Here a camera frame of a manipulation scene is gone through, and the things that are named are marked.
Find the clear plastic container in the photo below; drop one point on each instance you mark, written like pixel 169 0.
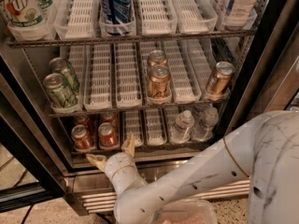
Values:
pixel 190 211

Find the water bottle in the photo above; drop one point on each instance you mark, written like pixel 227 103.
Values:
pixel 203 129
pixel 182 127

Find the gold can back centre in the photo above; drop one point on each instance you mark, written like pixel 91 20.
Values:
pixel 157 57

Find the wire shelf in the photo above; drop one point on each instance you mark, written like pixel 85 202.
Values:
pixel 86 111
pixel 122 39

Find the water bottle left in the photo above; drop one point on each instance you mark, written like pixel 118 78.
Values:
pixel 182 127

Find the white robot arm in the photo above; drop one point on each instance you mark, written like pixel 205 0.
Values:
pixel 265 149

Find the green can front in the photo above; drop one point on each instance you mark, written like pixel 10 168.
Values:
pixel 59 91

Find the middle wire shelf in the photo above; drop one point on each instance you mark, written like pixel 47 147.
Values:
pixel 86 111

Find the gold can front centre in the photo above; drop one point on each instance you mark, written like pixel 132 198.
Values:
pixel 159 82

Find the gold can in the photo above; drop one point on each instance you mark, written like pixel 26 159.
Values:
pixel 157 57
pixel 159 82
pixel 219 78

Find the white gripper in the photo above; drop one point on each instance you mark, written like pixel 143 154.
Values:
pixel 119 163

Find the green can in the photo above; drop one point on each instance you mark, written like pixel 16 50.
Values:
pixel 64 67
pixel 59 91

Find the blue pepsi bottle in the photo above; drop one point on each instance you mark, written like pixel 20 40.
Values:
pixel 116 17

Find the open fridge door left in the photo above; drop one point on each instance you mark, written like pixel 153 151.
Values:
pixel 21 143

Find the gold can right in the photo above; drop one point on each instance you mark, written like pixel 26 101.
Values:
pixel 219 78

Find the steel fridge base grille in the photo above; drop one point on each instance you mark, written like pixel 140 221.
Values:
pixel 93 193

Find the green can back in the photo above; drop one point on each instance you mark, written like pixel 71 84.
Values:
pixel 64 67

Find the fridge door frame right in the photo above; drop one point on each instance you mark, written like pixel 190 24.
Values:
pixel 267 70

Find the top wire shelf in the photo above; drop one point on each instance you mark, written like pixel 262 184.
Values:
pixel 122 39

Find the water bottle right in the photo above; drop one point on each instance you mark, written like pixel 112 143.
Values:
pixel 203 129

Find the white label bottle right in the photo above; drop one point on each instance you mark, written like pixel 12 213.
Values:
pixel 232 14

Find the red coke can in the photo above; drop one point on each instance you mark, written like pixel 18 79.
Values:
pixel 83 141
pixel 110 117
pixel 107 136
pixel 83 120

